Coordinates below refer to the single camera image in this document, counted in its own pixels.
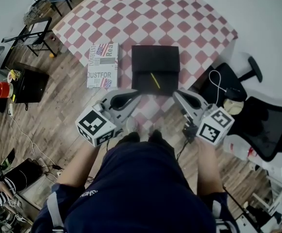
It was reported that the small yellow stick item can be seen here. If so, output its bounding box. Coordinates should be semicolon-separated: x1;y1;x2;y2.
150;72;161;90

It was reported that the black metal frame stand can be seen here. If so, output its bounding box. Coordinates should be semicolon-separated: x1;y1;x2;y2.
1;17;58;58

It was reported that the black power adapter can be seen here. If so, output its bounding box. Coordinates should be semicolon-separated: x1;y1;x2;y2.
224;87;241;99

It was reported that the red tape roll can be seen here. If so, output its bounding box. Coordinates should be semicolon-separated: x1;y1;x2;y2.
0;81;15;100

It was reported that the person's navy shirt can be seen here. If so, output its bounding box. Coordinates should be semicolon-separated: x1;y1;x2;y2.
31;139;240;233

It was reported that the black mesh office chair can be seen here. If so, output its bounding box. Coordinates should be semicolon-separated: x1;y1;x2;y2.
198;56;282;163

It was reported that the black flat case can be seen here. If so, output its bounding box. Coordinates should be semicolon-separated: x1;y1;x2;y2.
14;67;50;104

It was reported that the black bag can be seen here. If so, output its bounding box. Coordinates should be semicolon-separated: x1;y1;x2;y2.
0;158;46;193

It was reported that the beige tape roll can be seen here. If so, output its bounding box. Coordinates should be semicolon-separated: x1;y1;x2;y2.
222;98;244;116

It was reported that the white carton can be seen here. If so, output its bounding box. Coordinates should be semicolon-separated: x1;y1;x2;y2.
261;153;282;177

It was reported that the person's black shoe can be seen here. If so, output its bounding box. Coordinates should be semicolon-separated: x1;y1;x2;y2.
147;129;171;146
117;132;141;146

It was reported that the black box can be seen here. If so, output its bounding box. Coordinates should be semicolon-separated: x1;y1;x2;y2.
131;45;182;97

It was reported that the person's left forearm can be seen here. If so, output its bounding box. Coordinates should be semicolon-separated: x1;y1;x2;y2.
57;138;103;188

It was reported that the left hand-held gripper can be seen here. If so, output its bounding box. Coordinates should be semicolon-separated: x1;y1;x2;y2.
75;88;142;148

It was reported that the white charging cable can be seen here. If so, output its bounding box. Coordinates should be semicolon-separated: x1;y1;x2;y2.
208;69;229;107

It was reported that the white power strip cable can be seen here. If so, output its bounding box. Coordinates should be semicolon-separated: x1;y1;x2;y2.
8;100;64;178

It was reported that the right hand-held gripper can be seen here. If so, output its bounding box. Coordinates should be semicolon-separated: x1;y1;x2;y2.
172;88;236;147

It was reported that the person's right forearm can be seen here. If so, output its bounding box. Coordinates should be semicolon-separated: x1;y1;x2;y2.
195;137;224;194

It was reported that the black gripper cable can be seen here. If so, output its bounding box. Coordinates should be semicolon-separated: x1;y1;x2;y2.
176;139;192;162

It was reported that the pink white checkered tablecloth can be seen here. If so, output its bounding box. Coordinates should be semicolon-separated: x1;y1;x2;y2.
51;0;239;132

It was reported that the bowl with yellow bits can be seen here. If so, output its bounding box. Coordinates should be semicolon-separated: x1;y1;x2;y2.
6;69;23;83

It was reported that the white printed book-shaped case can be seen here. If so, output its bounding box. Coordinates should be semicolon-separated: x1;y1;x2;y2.
86;42;120;90

